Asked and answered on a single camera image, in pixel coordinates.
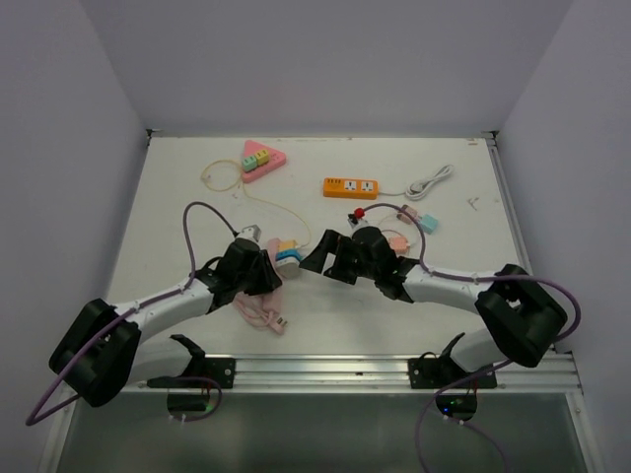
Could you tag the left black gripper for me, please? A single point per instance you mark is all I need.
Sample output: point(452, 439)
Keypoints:
point(269, 278)

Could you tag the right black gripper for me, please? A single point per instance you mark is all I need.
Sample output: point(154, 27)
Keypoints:
point(336, 243)

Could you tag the pink long power strip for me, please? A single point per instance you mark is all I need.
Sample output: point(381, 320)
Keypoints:
point(272, 248)

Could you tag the blue plug adapter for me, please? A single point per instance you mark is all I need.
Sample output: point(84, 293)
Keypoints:
point(289, 253)

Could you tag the peach USB charger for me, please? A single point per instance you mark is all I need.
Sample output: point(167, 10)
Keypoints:
point(399, 244)

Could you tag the orange power strip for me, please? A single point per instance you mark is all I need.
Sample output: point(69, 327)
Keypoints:
point(349, 188)

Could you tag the teal plug charger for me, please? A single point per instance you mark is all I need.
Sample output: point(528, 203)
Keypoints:
point(428, 223)

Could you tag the yellow plug charger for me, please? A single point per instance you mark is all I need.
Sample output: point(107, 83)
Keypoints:
point(287, 244)

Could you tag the pink plug charger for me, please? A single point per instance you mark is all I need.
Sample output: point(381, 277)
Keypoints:
point(407, 215)

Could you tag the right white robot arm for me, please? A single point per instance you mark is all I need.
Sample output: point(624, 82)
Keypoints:
point(521, 320)

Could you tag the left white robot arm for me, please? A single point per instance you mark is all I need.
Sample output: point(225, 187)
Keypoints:
point(96, 355)

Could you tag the green USB charger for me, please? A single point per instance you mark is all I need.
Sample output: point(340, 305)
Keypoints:
point(249, 163)

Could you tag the pink triangular power strip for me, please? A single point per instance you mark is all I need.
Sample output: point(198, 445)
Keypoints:
point(277, 160)

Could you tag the yellow USB charger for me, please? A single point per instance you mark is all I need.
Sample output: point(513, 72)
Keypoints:
point(262, 157)

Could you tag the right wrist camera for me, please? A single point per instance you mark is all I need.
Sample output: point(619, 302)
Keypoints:
point(357, 219)

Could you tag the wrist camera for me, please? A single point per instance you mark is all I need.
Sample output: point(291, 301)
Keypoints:
point(252, 233)
point(357, 219)

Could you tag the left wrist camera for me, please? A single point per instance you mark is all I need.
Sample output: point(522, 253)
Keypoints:
point(252, 233)

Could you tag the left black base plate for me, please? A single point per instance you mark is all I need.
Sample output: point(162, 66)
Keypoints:
point(198, 374)

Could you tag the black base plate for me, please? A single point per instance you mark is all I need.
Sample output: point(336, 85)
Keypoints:
point(198, 374)
point(432, 371)

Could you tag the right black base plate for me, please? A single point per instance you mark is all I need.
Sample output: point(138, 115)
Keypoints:
point(432, 371)

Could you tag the aluminium rail frame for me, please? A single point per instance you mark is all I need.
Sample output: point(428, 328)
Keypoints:
point(386, 374)

